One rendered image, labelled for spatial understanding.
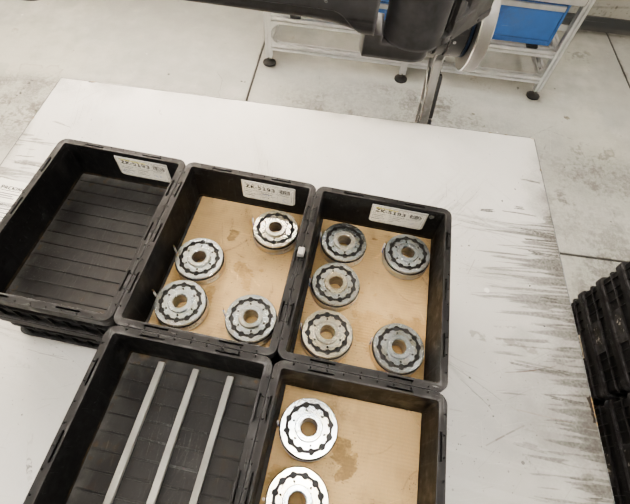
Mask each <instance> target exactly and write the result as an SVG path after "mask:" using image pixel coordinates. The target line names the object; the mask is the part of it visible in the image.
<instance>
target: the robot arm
mask: <svg viewBox="0 0 630 504"><path fill-rule="evenodd" d="M184 1H191V2H199V3H206V4H213V5H220V6H228V7H235V8H242V9H250V10H257V11H264V12H271V13H279V14H286V15H293V16H301V17H308V18H314V19H319V20H324V21H328V22H332V23H335V24H339V25H342V26H345V27H348V28H350V29H353V30H356V31H357V32H358V33H360V39H359V51H360V54H361V56H366V57H373V58H380V59H387V60H395V61H402V62H410V63H414V62H419V61H422V60H423V59H425V57H426V56H427V52H428V51H431V50H433V49H435V48H437V47H438V46H440V45H441V46H443V45H444V44H446V43H447V42H449V41H451V40H452V39H454V38H455V37H457V36H458V35H460V34H461V33H463V32H464V31H466V30H467V29H469V28H471V27H472V26H474V25H475V24H477V23H478V22H480V21H481V20H483V19H484V18H486V17H487V16H489V14H490V12H491V9H492V4H493V2H494V0H389V4H388V9H387V14H386V19H385V20H384V16H385V13H379V12H378V11H379V6H380V1H381V0H184Z"/></svg>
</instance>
